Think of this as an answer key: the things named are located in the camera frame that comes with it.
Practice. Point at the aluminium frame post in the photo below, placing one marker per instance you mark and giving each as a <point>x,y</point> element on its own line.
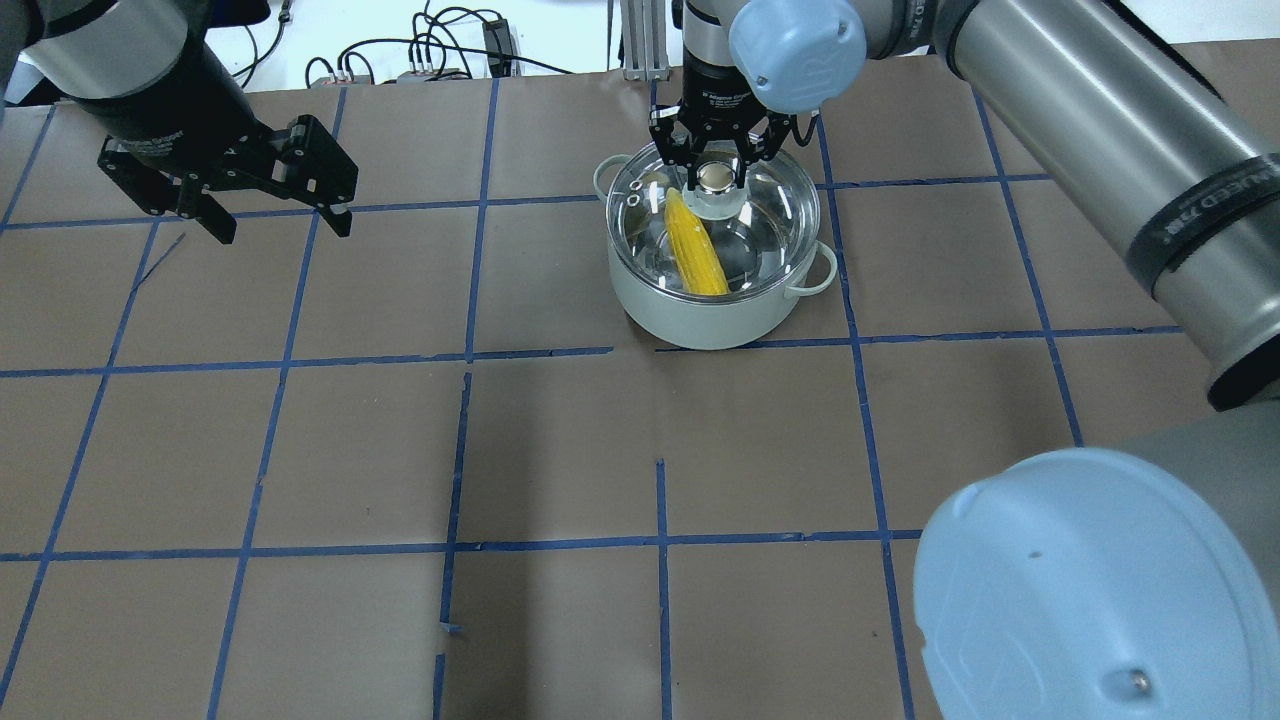
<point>644,40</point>

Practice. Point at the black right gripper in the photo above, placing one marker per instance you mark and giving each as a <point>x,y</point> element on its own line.
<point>708,94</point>

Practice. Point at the glass pot lid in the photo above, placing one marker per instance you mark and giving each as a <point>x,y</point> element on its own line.
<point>762,220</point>

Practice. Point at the pale green metal pot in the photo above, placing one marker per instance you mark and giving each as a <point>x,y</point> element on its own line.
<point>716,326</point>

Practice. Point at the brown paper table mat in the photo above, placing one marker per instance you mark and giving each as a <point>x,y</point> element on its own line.
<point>409,474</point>

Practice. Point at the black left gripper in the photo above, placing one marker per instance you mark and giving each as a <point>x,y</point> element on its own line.
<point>178,102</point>

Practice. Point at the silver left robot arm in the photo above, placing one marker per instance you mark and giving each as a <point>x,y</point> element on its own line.
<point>84,47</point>

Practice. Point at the yellow corn cob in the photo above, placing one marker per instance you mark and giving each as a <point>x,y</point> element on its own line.
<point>696,257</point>

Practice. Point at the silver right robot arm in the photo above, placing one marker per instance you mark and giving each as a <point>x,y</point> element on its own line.
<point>904,516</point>

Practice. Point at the black power adapter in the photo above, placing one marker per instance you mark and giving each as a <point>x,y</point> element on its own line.
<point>499,47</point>

